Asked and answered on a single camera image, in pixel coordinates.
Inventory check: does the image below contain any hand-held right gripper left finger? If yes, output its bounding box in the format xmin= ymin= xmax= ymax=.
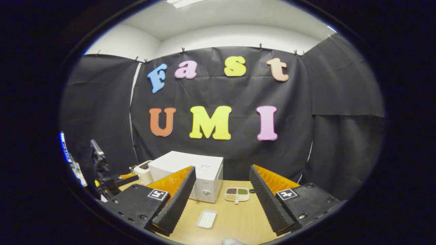
xmin=102 ymin=166 xmax=197 ymax=237

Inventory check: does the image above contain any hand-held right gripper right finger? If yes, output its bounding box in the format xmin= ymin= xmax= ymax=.
xmin=249 ymin=165 xmax=348 ymax=237

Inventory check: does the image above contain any white microwave oven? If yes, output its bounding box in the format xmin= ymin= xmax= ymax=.
xmin=148 ymin=151 xmax=224 ymax=203

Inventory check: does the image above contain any white toaster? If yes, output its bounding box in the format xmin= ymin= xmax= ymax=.
xmin=134 ymin=160 xmax=154 ymax=186

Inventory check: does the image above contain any small white rectangular tray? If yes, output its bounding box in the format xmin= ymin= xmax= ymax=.
xmin=196 ymin=209 xmax=217 ymax=229

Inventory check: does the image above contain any white divided dish of grains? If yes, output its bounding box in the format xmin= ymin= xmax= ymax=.
xmin=224 ymin=187 xmax=250 ymax=204

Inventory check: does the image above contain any computer monitor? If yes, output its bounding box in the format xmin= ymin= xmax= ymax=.
xmin=60 ymin=132 xmax=74 ymax=164

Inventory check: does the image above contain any black backdrop cloth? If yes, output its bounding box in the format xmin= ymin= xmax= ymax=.
xmin=60 ymin=32 xmax=387 ymax=201

